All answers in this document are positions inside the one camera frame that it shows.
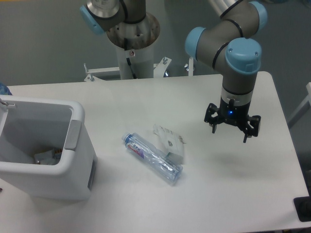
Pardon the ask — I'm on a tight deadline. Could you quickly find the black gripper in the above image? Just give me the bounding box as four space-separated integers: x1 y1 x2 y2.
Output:
204 97 261 143

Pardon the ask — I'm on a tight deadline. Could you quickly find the white carton box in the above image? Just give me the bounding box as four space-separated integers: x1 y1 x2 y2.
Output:
153 124 185 165

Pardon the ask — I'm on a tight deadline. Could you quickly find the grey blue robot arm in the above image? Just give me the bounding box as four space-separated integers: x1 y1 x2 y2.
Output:
80 0 268 138

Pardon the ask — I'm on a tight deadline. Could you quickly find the trash inside bin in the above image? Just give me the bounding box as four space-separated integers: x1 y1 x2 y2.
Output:
34 149 63 166

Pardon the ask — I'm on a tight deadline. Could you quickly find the white trash can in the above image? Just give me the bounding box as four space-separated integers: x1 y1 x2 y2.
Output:
0 95 97 200

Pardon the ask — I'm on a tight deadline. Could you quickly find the clear plastic water bottle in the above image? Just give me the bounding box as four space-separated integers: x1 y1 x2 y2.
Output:
121 133 183 185

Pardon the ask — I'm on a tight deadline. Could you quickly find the black clamp at table edge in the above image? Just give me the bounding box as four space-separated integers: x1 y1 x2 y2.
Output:
294 196 311 222

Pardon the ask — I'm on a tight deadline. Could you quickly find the blue object at left edge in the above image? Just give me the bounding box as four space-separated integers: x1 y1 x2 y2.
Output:
0 83 12 95

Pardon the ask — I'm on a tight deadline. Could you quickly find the white frame at right edge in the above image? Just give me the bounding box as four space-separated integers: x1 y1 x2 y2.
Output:
287 82 311 129

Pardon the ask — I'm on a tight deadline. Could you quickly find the white pedestal base frame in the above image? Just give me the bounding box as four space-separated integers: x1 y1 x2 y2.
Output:
83 56 195 83

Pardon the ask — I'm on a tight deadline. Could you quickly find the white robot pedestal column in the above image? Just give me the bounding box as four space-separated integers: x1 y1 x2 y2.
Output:
106 12 161 80

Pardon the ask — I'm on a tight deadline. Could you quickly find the black cable on pedestal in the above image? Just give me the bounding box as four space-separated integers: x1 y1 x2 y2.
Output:
123 37 137 79

